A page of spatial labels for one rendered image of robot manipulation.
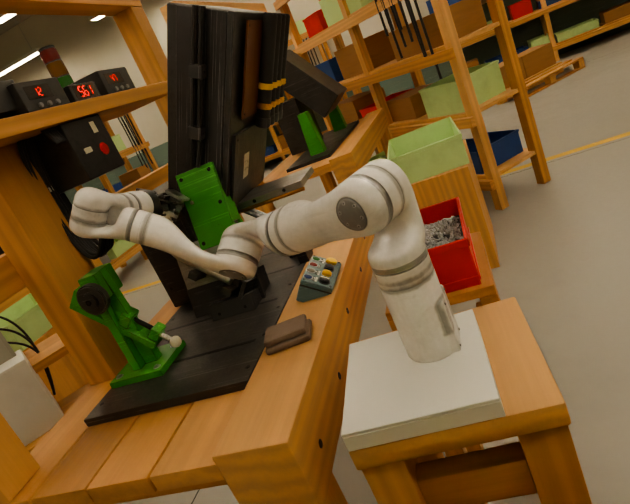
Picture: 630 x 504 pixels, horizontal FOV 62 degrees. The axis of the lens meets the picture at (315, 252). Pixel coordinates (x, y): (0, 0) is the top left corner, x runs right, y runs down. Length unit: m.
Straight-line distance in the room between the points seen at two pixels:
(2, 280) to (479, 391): 1.08
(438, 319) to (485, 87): 3.23
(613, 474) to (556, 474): 0.99
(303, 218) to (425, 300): 0.23
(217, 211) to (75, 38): 11.35
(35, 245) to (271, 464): 0.80
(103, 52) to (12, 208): 10.98
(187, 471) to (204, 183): 0.74
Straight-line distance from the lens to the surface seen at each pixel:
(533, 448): 0.86
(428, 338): 0.86
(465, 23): 3.94
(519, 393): 0.84
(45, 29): 13.04
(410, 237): 0.80
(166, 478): 1.00
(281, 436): 0.86
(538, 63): 8.33
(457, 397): 0.81
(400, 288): 0.81
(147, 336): 1.30
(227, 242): 1.09
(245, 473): 0.91
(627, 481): 1.87
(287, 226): 0.88
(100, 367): 1.47
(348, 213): 0.76
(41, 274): 1.41
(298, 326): 1.08
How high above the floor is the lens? 1.38
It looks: 18 degrees down
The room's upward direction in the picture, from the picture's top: 24 degrees counter-clockwise
